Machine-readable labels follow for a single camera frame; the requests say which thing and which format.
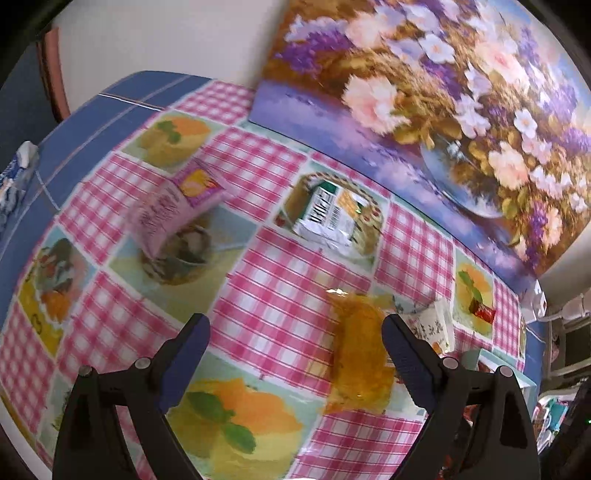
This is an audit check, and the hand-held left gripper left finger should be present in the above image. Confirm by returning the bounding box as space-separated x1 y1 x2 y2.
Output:
52 313 211 480

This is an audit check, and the red wooden board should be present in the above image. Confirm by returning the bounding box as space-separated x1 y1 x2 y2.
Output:
37 25 70 121

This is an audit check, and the translucent orange snack packet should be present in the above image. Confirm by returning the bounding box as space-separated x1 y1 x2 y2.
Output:
323 288 398 416

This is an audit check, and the white and green snack packet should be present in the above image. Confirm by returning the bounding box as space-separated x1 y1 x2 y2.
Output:
290 180 370 247

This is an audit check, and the red candy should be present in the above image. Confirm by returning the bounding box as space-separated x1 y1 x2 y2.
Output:
468 299 497 322

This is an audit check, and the blue and white tissue pack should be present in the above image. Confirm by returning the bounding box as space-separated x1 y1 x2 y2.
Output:
0 141 40 232

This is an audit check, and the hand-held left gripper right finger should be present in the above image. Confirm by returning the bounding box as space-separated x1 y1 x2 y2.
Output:
381 314 541 480

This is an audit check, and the pink checkered dessert tablecloth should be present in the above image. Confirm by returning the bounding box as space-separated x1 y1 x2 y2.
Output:
0 78 539 480

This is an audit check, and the white power socket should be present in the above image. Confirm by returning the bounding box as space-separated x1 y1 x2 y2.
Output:
519 281 548 324

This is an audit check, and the white box with teal rim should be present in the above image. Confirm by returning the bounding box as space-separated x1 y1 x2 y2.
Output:
459 348 539 416

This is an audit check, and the white bulb lamp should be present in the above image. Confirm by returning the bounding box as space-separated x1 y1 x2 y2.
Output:
545 295 591 325

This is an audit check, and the small white snack packet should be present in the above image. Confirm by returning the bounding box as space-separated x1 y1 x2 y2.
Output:
399 298 455 356

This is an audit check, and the pink snack packet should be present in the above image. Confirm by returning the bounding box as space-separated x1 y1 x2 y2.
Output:
130 158 236 259

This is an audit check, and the flower painting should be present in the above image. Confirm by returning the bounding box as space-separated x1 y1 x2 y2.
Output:
249 0 591 296

